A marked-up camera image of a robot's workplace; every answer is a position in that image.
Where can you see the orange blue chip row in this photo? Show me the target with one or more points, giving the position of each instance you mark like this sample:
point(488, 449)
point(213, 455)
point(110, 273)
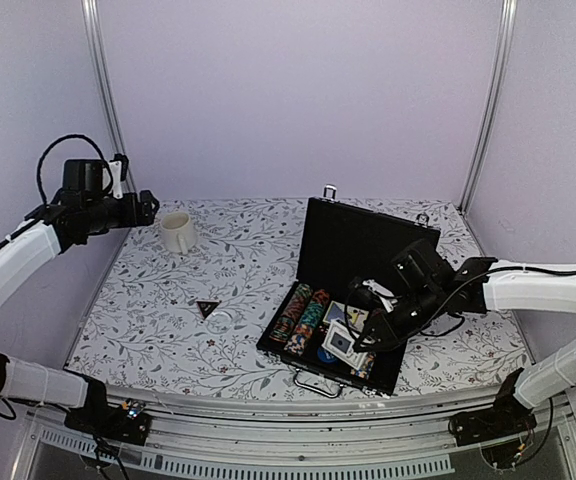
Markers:
point(366, 367)

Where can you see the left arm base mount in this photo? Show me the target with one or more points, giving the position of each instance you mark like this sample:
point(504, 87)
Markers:
point(127, 422)

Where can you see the white playing card box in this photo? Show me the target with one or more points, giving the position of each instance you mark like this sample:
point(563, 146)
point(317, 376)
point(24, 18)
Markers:
point(340, 343)

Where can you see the clear dealer button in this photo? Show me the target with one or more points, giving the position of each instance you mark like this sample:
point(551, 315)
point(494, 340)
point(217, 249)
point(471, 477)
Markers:
point(219, 322)

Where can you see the cream ceramic mug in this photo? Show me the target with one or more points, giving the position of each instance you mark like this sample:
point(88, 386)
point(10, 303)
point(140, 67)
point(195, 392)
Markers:
point(178, 233)

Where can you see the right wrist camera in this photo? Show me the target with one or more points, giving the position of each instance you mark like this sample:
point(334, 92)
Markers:
point(385, 296)

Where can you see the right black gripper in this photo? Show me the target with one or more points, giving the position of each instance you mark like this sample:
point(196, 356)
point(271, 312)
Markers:
point(379, 322)

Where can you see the aluminium frame post right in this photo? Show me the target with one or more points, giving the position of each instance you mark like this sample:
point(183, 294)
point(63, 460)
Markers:
point(500, 63)

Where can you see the aluminium frame post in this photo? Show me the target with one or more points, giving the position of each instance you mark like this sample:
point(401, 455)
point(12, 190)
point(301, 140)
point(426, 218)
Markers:
point(93, 31)
point(500, 63)

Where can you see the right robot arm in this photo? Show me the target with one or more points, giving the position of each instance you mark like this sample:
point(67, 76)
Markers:
point(479, 286)

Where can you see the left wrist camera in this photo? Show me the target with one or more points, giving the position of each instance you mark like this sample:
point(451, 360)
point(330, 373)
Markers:
point(118, 173)

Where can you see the blue small blind button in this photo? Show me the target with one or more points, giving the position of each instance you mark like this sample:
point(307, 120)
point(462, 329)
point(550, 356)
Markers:
point(325, 356)

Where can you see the red black triangular card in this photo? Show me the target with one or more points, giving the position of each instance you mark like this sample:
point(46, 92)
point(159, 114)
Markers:
point(206, 307)

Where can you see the aluminium frame post left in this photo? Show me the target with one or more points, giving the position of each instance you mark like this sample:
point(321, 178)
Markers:
point(93, 31)

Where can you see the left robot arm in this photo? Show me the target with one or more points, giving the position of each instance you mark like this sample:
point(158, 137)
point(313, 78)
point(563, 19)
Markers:
point(90, 202)

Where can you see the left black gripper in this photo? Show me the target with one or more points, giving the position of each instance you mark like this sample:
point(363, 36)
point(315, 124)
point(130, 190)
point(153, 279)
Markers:
point(148, 214)

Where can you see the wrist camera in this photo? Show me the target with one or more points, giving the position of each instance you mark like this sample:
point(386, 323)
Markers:
point(385, 296)
point(118, 173)

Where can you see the aluminium front rail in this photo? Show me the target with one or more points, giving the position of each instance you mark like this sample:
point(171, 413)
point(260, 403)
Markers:
point(212, 438)

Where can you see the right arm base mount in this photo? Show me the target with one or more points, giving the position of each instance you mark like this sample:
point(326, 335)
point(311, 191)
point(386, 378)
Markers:
point(494, 422)

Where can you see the teal orange chip row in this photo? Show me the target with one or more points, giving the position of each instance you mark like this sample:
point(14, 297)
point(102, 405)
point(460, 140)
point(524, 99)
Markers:
point(308, 322)

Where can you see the green poker chip row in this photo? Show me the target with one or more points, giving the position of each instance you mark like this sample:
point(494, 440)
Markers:
point(292, 313)

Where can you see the black poker case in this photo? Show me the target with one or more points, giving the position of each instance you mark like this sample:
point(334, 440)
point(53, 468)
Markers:
point(343, 245)

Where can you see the playing card deck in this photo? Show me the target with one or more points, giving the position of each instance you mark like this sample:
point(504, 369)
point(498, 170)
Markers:
point(338, 312)

